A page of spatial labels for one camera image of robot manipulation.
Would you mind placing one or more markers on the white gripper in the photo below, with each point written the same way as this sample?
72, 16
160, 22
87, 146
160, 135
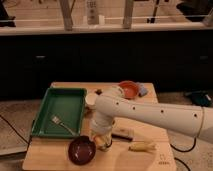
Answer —
103, 131

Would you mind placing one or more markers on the small yellow-red apple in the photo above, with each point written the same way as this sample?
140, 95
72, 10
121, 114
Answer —
99, 141

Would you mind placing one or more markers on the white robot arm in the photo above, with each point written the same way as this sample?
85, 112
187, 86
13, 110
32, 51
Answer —
193, 121

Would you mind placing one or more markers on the purple bowl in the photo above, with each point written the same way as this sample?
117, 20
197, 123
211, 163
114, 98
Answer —
81, 150

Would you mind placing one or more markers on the orange bowl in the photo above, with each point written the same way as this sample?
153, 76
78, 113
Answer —
130, 88

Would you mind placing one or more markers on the white cup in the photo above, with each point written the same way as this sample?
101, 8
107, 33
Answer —
90, 100

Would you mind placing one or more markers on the dark red grapes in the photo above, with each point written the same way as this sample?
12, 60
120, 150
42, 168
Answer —
98, 91

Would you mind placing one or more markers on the green plastic tray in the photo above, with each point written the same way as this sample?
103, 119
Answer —
65, 103

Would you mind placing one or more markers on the metal fork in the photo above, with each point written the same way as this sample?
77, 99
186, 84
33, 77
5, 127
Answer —
57, 121

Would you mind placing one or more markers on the blue cloth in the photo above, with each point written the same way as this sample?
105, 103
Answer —
142, 90

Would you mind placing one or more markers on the dark cabinet counter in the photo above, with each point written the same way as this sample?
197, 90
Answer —
171, 60

